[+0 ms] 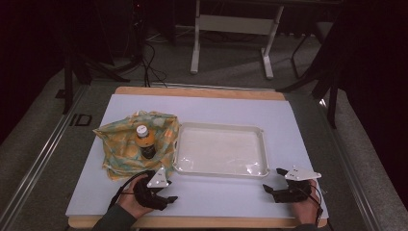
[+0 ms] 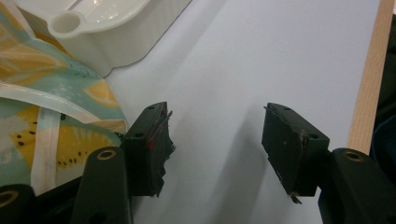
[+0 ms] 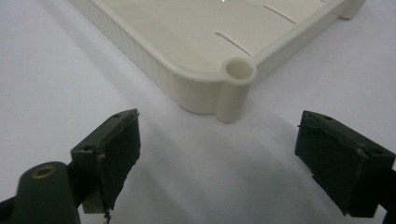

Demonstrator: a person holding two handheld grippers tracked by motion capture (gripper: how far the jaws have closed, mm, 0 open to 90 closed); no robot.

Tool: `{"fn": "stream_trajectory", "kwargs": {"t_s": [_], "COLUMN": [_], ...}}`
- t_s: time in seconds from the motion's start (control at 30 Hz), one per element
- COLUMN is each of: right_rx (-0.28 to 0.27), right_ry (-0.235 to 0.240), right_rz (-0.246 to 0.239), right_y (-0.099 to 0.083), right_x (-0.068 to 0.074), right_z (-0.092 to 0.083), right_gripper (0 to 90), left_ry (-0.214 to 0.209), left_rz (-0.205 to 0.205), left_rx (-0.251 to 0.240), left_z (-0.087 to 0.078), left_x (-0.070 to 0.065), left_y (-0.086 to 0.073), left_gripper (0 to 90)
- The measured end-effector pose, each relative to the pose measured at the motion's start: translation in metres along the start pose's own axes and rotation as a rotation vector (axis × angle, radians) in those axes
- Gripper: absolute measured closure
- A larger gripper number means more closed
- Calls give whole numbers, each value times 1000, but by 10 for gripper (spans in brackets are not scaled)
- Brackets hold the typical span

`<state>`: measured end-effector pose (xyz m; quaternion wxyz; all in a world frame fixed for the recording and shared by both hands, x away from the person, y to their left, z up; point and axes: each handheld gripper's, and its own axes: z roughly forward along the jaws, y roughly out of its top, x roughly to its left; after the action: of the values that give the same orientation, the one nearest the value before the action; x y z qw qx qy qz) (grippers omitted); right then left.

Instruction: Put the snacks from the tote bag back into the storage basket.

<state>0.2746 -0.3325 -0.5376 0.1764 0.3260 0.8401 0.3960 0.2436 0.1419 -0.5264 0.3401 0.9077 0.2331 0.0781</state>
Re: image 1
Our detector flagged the black floor cables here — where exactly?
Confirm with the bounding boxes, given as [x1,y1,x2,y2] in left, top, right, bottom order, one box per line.
[140,40,168,89]

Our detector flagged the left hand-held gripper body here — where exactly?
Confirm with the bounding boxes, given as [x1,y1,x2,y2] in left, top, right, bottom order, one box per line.
[133,166,173,212]

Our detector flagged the white desk frame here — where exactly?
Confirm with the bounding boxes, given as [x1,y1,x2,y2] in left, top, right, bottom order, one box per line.
[190,0,285,81]

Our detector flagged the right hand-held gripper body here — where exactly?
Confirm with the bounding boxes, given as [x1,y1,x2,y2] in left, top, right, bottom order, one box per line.
[273,165,322,204]

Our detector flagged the yellow patterned cloth bag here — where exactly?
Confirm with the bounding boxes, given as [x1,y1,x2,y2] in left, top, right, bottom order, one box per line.
[92,110,181,182]

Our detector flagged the person's left hand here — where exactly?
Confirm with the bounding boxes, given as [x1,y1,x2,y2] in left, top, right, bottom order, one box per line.
[116,174,156,219]

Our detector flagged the orange drink bottle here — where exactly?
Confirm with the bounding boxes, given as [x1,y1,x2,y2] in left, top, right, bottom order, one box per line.
[134,124,157,161]

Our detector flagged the black metal stand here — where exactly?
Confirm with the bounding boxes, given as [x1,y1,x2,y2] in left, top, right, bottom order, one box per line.
[62,52,131,116]
[276,62,342,130]

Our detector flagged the white plastic tray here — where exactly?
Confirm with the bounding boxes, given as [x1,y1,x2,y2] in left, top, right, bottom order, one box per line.
[172,121,270,179]

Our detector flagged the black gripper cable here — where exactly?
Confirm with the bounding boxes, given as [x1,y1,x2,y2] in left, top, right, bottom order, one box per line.
[108,170,149,210]
[307,184,325,227]

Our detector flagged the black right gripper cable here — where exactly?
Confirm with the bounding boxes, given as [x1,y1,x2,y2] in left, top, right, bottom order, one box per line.
[307,184,325,227]

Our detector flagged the white table mat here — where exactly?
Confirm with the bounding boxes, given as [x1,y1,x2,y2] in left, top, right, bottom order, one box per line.
[64,93,330,219]

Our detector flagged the metal floor rail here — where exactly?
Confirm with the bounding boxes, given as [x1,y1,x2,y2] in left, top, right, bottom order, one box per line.
[0,84,89,231]
[317,95,383,231]

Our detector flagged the wooden table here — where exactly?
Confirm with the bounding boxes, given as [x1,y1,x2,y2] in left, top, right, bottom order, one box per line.
[67,86,329,230]

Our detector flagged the person's right hand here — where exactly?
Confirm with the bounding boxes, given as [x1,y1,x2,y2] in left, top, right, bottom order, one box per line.
[291,179,322,226]

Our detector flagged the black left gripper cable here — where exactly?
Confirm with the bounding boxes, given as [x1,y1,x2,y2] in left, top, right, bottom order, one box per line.
[108,170,149,210]

